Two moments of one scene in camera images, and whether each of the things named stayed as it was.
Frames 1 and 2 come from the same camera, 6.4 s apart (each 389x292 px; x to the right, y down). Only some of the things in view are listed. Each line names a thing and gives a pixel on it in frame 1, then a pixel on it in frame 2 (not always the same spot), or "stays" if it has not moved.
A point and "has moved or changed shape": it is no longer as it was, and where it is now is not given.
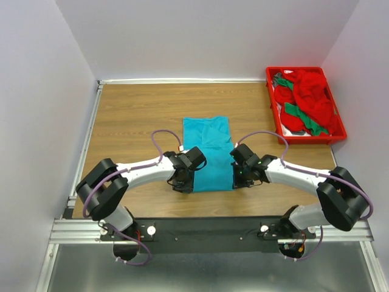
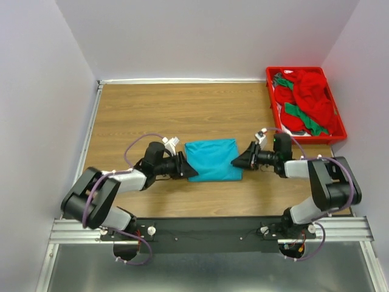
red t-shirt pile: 310,93 stays
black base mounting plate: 196,235 stays
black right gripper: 237,183 -> 248,159
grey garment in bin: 279,75 stays
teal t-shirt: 211,134 has moved or changed shape
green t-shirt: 295,113 stays
